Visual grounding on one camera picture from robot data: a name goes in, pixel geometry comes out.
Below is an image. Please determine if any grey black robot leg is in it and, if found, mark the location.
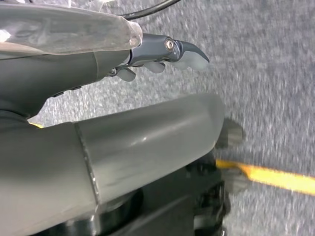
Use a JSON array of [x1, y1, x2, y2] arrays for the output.
[[0, 93, 249, 236]]

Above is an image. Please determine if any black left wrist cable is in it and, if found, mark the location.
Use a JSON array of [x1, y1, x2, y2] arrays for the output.
[[120, 0, 181, 20]]

